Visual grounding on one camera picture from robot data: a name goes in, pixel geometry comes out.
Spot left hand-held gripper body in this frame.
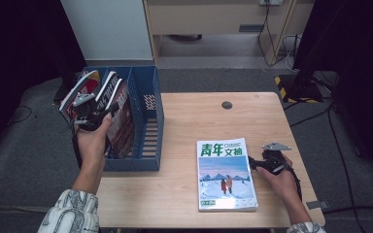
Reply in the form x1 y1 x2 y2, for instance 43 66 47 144
72 92 107 132

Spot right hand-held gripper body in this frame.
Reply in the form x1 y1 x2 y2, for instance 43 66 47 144
260 141 292 176

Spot dark blue cover magazine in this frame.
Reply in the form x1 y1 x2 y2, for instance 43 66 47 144
95 70 122 113

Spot reddish brown cover magazine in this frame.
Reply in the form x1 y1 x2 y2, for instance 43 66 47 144
105 78 136 159

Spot portrait cover magazine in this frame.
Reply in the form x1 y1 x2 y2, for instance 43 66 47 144
58 69 101 124

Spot snowy landscape cover magazine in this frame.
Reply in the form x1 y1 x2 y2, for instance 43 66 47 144
196 137 259 213

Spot blue plastic file rack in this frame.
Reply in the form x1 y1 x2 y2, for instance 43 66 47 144
81 65 165 172

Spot person's right hand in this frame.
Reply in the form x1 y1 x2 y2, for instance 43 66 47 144
254 153 302 202

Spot person's left hand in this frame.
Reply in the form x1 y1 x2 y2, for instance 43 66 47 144
76 113 113 168

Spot grey tape piece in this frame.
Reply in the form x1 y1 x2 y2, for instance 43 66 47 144
305 200 329 211

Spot white cabinet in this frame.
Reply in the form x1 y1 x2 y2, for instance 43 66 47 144
60 0 154 62

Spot dark curtain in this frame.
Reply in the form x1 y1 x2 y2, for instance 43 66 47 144
0 0 86 163
294 0 373 176

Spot beige wooden desk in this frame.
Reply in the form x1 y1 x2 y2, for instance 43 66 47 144
143 0 317 66

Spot white power strip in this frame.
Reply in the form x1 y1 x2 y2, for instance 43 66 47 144
258 0 284 7

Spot left hand-held gripper cable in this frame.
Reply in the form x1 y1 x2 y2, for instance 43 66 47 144
70 124 83 170

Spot short black floor cable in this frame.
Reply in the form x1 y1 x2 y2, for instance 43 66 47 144
289 106 333 128

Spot thin black floor cable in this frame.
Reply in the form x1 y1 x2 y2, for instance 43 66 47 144
8 105 33 125

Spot long black floor cable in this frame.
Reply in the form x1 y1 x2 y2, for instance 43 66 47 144
322 103 373 216

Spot white cable bundle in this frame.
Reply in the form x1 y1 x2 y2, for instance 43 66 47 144
281 34 303 71

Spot black hanging cable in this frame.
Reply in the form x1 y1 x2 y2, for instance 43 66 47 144
256 3 288 68

